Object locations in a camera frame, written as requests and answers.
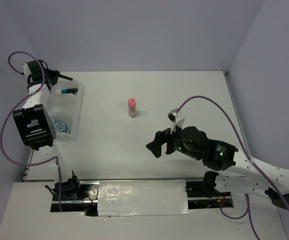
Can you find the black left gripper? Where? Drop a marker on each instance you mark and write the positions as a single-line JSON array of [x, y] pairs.
[[55, 75]]

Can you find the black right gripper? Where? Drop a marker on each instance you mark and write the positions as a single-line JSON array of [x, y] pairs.
[[161, 137]]

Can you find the blue capped black highlighter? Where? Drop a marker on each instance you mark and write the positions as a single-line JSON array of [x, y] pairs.
[[68, 91]]

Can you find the blue round jar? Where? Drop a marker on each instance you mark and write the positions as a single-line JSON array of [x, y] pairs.
[[61, 127], [52, 121]]

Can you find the pink capped black highlighter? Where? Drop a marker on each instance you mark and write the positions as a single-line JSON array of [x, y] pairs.
[[64, 77]]

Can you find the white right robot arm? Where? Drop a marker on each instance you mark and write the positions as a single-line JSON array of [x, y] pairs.
[[229, 170]]

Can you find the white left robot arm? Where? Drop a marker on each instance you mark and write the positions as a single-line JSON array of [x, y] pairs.
[[39, 132]]

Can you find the clear plastic compartment organizer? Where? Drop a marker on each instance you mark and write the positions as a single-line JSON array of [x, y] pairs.
[[66, 107]]

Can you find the pink capped small bottle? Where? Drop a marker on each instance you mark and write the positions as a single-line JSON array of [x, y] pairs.
[[132, 107]]

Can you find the silver reflective tape sheet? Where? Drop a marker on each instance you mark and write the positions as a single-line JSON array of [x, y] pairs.
[[142, 198]]

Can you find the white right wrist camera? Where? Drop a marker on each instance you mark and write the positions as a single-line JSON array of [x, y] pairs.
[[177, 119]]

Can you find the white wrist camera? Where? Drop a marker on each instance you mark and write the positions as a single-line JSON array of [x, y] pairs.
[[177, 119], [25, 69]]

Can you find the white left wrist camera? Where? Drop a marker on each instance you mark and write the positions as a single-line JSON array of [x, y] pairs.
[[25, 69]]

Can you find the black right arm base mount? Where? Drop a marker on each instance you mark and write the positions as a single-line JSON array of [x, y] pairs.
[[202, 193]]

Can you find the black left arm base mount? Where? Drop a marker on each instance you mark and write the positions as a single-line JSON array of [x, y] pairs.
[[85, 201]]

